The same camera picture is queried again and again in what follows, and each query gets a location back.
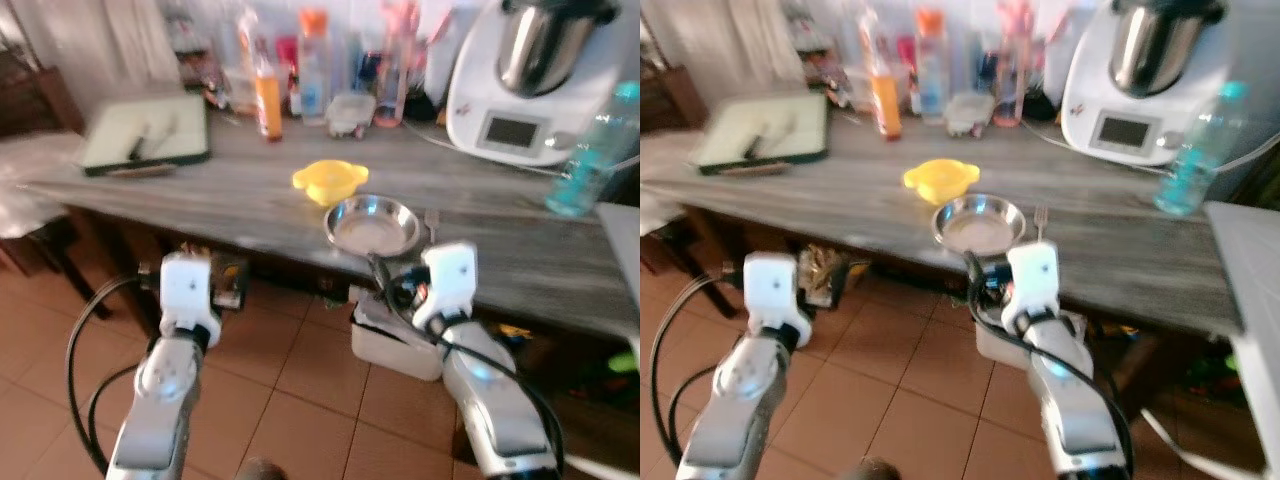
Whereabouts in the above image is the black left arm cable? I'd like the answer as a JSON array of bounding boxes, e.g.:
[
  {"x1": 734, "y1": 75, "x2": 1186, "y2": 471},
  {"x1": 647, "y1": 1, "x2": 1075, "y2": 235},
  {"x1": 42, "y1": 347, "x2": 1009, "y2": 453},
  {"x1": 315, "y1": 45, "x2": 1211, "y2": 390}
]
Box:
[
  {"x1": 65, "y1": 275, "x2": 151, "y2": 476},
  {"x1": 650, "y1": 275, "x2": 747, "y2": 476}
]

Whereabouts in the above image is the clear plastic box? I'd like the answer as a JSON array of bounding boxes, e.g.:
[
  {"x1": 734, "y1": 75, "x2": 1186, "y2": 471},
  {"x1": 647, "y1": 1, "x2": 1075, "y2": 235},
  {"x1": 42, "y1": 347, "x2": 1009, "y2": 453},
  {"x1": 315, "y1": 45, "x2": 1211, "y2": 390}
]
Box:
[
  {"x1": 845, "y1": 65, "x2": 873, "y2": 114},
  {"x1": 222, "y1": 65, "x2": 259, "y2": 116}
]

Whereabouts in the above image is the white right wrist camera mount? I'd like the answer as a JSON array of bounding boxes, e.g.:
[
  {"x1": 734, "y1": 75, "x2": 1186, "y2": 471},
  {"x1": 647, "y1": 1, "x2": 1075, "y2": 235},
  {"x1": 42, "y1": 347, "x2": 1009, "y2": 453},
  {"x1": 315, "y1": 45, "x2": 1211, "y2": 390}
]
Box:
[
  {"x1": 1003, "y1": 240, "x2": 1062, "y2": 332},
  {"x1": 413, "y1": 242, "x2": 479, "y2": 332}
]

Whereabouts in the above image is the white bottle orange label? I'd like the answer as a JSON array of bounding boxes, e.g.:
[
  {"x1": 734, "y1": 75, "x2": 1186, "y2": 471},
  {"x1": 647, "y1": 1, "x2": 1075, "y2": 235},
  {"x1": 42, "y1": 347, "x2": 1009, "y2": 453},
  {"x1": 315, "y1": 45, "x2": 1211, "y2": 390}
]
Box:
[
  {"x1": 858, "y1": 5, "x2": 886, "y2": 67},
  {"x1": 235, "y1": 6, "x2": 263, "y2": 71}
]

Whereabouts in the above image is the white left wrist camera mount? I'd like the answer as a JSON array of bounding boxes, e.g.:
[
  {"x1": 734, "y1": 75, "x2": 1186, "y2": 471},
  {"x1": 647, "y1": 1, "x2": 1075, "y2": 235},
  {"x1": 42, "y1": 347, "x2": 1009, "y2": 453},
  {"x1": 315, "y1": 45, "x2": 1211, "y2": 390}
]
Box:
[
  {"x1": 160, "y1": 252, "x2": 222, "y2": 347},
  {"x1": 743, "y1": 252, "x2": 814, "y2": 347}
]

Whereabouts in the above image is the blue labelled container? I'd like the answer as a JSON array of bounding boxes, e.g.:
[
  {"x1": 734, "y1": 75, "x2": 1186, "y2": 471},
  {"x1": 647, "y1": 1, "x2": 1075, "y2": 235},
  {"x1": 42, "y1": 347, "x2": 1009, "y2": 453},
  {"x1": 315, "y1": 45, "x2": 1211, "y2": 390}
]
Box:
[
  {"x1": 350, "y1": 40, "x2": 379, "y2": 96},
  {"x1": 972, "y1": 40, "x2": 996, "y2": 93}
]

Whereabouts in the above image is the grey knife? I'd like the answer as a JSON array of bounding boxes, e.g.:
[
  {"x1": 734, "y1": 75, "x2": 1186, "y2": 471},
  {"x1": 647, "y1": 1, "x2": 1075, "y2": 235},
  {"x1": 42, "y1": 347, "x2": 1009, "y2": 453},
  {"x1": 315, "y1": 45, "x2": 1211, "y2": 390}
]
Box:
[
  {"x1": 130, "y1": 113, "x2": 179, "y2": 161},
  {"x1": 745, "y1": 116, "x2": 796, "y2": 161}
]

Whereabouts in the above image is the orange sauce bottle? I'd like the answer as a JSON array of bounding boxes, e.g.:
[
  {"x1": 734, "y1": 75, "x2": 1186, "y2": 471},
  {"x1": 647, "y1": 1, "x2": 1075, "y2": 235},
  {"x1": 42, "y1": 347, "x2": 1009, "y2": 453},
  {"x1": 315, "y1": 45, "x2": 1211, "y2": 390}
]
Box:
[
  {"x1": 870, "y1": 60, "x2": 903, "y2": 142},
  {"x1": 255, "y1": 55, "x2": 284, "y2": 142}
]

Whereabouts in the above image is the white food processor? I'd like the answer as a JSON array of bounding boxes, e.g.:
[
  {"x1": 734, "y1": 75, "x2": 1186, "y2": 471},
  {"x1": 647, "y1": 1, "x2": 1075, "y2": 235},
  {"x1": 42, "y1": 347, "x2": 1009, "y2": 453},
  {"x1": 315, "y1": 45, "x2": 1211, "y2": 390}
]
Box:
[
  {"x1": 445, "y1": 0, "x2": 641, "y2": 167},
  {"x1": 1060, "y1": 0, "x2": 1241, "y2": 167}
]

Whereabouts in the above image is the small lidded plastic container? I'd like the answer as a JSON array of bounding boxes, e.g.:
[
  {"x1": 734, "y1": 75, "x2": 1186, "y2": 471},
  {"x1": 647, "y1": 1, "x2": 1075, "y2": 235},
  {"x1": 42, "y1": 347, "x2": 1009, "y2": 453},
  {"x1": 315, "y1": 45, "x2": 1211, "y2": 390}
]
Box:
[
  {"x1": 945, "y1": 92, "x2": 996, "y2": 138},
  {"x1": 327, "y1": 93, "x2": 376, "y2": 138}
]

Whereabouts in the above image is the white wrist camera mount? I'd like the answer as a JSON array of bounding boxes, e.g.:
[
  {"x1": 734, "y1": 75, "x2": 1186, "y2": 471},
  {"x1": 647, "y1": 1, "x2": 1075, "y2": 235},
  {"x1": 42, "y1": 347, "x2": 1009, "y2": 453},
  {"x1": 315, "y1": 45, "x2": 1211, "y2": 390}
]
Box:
[
  {"x1": 160, "y1": 252, "x2": 222, "y2": 347},
  {"x1": 1003, "y1": 240, "x2": 1062, "y2": 332},
  {"x1": 743, "y1": 252, "x2": 814, "y2": 347},
  {"x1": 413, "y1": 242, "x2": 479, "y2": 332}
]

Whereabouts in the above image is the round steel plate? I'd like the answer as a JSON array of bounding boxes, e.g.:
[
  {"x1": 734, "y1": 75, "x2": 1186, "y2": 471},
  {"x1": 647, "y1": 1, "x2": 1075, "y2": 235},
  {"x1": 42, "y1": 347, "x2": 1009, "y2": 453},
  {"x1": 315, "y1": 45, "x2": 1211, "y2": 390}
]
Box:
[
  {"x1": 932, "y1": 193, "x2": 1028, "y2": 256},
  {"x1": 323, "y1": 195, "x2": 423, "y2": 258}
]

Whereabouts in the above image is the white green-edged cutting board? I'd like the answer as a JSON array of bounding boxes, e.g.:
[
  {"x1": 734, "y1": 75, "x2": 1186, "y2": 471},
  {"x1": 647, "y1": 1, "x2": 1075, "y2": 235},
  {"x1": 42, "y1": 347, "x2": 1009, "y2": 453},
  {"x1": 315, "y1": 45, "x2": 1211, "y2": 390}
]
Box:
[
  {"x1": 690, "y1": 92, "x2": 829, "y2": 177},
  {"x1": 82, "y1": 92, "x2": 211, "y2": 177}
]

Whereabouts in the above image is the clear bottle orange cap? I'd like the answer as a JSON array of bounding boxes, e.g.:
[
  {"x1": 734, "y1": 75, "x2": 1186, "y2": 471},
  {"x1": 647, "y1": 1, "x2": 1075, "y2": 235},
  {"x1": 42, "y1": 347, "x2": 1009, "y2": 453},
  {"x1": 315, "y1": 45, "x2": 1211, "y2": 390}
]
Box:
[
  {"x1": 915, "y1": 8, "x2": 948, "y2": 124},
  {"x1": 298, "y1": 10, "x2": 331, "y2": 126}
]

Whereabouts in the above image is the turquoise water bottle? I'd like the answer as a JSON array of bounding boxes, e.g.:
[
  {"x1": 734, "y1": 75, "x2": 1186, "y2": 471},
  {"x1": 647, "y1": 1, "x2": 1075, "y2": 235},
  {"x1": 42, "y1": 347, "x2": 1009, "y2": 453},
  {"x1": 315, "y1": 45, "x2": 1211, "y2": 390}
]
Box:
[
  {"x1": 545, "y1": 80, "x2": 641, "y2": 218},
  {"x1": 1153, "y1": 80, "x2": 1251, "y2": 217}
]

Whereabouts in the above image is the white curtain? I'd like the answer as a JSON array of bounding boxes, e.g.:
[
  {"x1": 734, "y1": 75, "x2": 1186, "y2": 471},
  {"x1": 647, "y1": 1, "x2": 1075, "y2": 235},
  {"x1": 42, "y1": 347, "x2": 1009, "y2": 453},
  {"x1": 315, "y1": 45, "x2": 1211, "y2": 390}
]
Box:
[
  {"x1": 650, "y1": 0, "x2": 796, "y2": 96},
  {"x1": 10, "y1": 0, "x2": 181, "y2": 96}
]

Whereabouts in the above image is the clear bottle pink cap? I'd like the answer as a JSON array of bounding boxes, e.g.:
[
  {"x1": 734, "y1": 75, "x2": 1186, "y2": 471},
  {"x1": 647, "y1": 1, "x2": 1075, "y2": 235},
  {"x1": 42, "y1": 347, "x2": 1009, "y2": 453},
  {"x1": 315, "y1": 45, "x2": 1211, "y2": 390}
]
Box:
[
  {"x1": 375, "y1": 3, "x2": 416, "y2": 129},
  {"x1": 992, "y1": 0, "x2": 1031, "y2": 129}
]

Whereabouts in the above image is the red plastic cup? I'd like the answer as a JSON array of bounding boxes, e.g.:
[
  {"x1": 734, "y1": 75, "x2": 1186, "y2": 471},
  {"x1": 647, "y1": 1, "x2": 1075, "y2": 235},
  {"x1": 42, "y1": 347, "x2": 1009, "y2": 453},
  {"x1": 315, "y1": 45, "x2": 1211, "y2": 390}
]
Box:
[
  {"x1": 895, "y1": 35, "x2": 917, "y2": 91},
  {"x1": 275, "y1": 35, "x2": 299, "y2": 91}
]

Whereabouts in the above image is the yellow plastic bowl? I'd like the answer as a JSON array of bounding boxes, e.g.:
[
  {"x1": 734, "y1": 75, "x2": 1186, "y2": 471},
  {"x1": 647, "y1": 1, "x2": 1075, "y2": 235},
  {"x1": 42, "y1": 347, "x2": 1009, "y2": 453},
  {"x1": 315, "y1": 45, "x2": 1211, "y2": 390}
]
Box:
[
  {"x1": 903, "y1": 158, "x2": 981, "y2": 206},
  {"x1": 292, "y1": 160, "x2": 369, "y2": 206}
]

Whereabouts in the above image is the patterned plastic bag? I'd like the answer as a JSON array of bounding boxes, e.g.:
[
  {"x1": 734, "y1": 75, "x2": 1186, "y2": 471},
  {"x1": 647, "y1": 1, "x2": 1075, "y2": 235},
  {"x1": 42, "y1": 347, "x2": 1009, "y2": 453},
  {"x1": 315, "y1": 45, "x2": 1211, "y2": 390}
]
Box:
[
  {"x1": 800, "y1": 245, "x2": 851, "y2": 307},
  {"x1": 210, "y1": 258, "x2": 249, "y2": 309}
]

